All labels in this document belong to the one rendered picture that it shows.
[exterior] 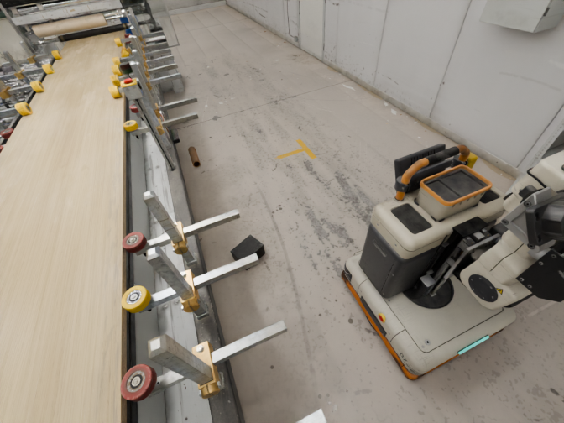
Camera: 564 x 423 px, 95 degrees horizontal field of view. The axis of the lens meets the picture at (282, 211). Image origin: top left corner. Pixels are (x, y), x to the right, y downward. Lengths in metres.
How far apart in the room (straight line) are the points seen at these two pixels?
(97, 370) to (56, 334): 0.20
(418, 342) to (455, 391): 0.39
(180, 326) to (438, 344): 1.17
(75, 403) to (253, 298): 1.14
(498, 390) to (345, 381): 0.75
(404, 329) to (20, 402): 1.41
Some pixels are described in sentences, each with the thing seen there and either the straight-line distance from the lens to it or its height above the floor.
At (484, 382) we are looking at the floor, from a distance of 1.90.
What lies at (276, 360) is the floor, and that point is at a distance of 1.71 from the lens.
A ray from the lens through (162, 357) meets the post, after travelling 0.63.
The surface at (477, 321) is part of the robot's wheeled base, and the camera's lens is 1.68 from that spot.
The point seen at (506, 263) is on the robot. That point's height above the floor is 0.89.
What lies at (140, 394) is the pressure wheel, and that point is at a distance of 0.87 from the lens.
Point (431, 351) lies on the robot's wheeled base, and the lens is 1.53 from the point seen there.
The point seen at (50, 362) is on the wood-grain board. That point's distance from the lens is 1.06.
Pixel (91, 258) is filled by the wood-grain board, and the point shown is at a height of 0.90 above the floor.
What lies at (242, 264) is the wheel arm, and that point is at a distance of 0.96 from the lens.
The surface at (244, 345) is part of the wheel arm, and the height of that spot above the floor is 0.82.
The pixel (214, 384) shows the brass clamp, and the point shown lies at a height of 0.82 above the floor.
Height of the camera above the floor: 1.66
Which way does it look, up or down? 48 degrees down
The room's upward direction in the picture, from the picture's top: 8 degrees counter-clockwise
